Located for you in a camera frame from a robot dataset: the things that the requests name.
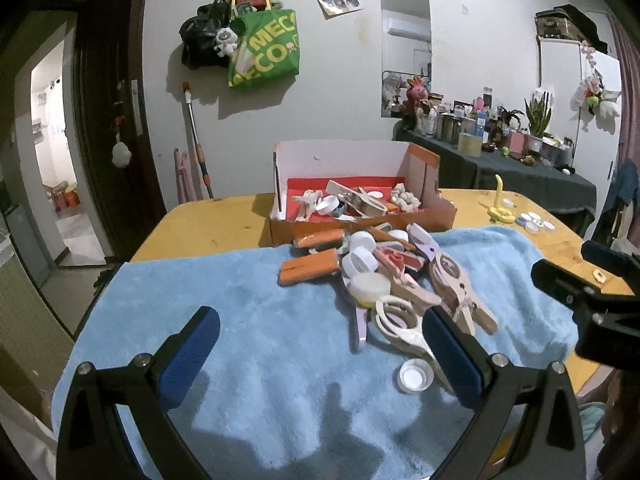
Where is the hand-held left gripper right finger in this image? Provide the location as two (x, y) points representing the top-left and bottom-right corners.
(421, 305), (587, 480)

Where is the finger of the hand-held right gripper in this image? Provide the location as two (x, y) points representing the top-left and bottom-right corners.
(581, 240), (640, 286)
(531, 259), (608, 313)

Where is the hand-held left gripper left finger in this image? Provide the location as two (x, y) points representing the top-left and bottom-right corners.
(56, 305), (222, 480)

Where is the knotted rope toy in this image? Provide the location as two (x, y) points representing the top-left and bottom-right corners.
(390, 184), (423, 211)

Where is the beige plastic clamp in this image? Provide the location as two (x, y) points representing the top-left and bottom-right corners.
(326, 180), (388, 218)

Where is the orange cardboard box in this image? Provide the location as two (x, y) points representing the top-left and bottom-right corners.
(269, 140), (457, 248)

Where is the person's right forearm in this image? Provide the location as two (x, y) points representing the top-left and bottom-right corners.
(595, 367), (640, 480)

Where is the wooden desktop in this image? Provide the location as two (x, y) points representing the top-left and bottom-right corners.
(129, 187), (637, 396)

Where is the cluster of small bottle caps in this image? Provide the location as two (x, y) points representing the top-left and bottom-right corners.
(502, 199), (556, 233)

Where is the blue fluffy towel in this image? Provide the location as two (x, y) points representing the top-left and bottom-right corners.
(52, 225), (601, 480)

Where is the pinkish tan plastic clamp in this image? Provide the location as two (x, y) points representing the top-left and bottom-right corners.
(390, 277), (443, 311)

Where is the blue hanging clothing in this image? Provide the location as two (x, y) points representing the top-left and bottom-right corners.
(597, 160), (640, 246)

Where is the purple plastic clamp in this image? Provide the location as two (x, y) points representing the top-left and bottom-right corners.
(352, 305), (371, 352)
(406, 224), (441, 263)

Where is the cream foam disc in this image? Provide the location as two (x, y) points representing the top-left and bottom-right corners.
(350, 272), (392, 306)

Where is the yellow hook toy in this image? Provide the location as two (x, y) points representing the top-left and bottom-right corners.
(479, 174), (516, 225)

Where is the pink plastic clip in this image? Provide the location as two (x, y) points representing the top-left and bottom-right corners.
(375, 246), (408, 281)

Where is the dark green covered side table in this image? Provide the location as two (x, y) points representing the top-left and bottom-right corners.
(392, 127), (598, 238)

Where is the orange plastic clip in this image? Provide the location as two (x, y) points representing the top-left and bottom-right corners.
(370, 227), (416, 253)

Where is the orange rectangular block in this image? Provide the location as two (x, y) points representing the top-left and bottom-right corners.
(292, 229), (347, 251)
(278, 250), (340, 286)

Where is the hanging plush toy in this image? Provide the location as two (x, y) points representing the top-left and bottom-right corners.
(572, 67), (623, 133)

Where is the potted green plant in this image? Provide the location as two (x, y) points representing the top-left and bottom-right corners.
(522, 87), (556, 153)

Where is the white wardrobe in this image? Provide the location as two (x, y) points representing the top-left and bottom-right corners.
(537, 37), (623, 196)

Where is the cluttered side table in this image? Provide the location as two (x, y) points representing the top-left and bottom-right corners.
(400, 87), (576, 168)

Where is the grey cabinet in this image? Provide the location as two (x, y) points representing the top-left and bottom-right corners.
(0, 205), (51, 286)

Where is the pink curtain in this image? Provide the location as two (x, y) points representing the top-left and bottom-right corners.
(607, 10), (640, 161)

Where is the mop pole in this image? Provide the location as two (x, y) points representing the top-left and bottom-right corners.
(181, 80), (215, 200)

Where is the dark suitcase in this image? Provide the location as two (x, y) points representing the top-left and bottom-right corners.
(535, 4), (608, 53)

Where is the pink plush toy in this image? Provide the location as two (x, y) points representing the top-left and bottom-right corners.
(402, 75), (431, 106)

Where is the dark wooden door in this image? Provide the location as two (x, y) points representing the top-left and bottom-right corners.
(70, 0), (168, 266)

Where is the green tote bag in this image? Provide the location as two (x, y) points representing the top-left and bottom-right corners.
(227, 7), (302, 93)

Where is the small white plush doll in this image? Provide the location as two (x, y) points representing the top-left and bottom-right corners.
(214, 26), (240, 57)

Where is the black bag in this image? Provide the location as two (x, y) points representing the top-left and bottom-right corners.
(179, 0), (236, 71)

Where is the wall mirror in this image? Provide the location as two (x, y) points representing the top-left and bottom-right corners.
(378, 0), (432, 118)

